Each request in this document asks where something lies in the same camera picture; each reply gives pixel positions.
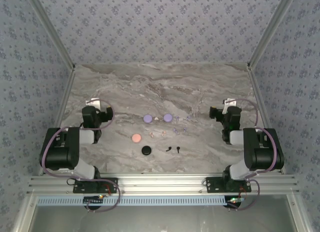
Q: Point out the purple earbud charging case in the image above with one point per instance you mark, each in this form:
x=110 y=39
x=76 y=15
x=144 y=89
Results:
x=148 y=118
x=167 y=117

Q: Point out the black earbud charging case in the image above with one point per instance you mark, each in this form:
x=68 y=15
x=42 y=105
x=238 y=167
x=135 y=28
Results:
x=146 y=150

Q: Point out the aluminium frame post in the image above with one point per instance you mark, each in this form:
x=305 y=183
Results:
x=271 y=30
x=53 y=30

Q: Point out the pink earbud charging case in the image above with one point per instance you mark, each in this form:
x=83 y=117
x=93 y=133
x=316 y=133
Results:
x=136 y=138

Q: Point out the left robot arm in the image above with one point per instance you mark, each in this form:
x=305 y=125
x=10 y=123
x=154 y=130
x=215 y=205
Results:
x=60 y=152

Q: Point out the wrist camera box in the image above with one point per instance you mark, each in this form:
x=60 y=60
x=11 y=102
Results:
x=93 y=102
x=229 y=103

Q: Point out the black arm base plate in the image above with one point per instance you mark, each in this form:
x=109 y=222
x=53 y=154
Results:
x=212 y=189
x=78 y=190

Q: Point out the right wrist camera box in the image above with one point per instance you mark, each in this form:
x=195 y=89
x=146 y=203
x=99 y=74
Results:
x=229 y=103

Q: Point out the grey metal panel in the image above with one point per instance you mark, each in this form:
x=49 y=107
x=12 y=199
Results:
x=160 y=219

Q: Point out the black controller board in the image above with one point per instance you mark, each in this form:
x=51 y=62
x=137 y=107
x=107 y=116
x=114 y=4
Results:
x=235 y=200
x=91 y=200

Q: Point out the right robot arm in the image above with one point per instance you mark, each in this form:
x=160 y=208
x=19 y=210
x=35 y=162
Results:
x=262 y=152

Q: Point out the aluminium table side rail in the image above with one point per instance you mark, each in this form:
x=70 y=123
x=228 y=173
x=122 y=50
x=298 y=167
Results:
x=64 y=98
x=259 y=98

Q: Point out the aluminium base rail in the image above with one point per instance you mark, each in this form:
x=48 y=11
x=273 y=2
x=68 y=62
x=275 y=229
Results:
x=160 y=184

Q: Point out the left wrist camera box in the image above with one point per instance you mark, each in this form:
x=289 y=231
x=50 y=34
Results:
x=93 y=102

